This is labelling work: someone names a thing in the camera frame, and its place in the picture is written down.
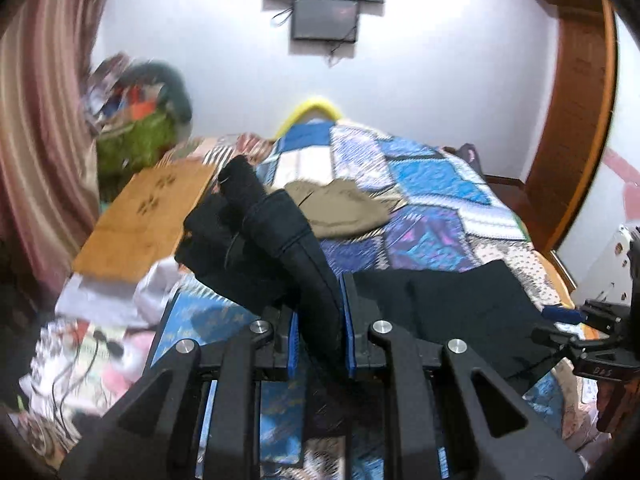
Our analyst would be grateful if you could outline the black pants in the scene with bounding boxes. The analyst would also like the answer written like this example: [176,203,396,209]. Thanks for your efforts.
[174,154,576,441]

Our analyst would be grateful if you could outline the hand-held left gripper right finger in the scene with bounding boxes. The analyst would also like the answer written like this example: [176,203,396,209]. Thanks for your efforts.
[340,272,586,480]

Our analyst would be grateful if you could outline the green storage box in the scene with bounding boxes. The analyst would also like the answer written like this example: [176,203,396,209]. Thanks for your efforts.
[95,110,177,177]

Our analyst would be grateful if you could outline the grey backpack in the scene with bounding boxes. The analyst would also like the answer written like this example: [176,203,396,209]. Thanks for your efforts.
[457,142,484,177]

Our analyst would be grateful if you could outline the wooden bed frame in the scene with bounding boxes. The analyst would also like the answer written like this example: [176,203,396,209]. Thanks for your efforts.
[534,249,577,307]

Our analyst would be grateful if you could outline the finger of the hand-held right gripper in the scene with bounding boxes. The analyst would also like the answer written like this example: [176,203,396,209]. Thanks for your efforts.
[542,305,587,325]
[530,324,583,356]

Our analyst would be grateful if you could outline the khaki pants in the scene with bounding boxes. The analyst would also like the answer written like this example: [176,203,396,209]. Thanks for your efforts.
[285,178,407,241]

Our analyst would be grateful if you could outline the grey box under television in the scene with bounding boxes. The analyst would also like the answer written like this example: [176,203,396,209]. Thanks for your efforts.
[291,0,361,43]

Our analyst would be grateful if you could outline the pile of papers and clutter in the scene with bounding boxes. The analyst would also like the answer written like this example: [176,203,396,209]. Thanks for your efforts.
[82,55,166,128]

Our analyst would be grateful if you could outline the wooden lap desk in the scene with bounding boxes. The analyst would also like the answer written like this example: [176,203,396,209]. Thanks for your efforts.
[72,160,231,283]

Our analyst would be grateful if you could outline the blue patchwork quilt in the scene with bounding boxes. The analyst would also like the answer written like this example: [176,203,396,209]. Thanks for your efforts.
[150,121,576,480]

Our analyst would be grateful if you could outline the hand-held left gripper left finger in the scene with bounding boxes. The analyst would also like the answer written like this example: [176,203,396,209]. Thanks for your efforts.
[57,305,301,480]

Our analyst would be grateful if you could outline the white cloth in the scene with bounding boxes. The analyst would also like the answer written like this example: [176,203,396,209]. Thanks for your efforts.
[55,259,187,332]

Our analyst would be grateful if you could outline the striped red gold curtain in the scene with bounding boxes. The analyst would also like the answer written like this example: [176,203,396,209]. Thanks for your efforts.
[0,0,132,281]

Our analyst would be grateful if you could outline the striped orange bedsheet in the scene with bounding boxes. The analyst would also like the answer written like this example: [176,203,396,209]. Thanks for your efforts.
[170,132,277,172]

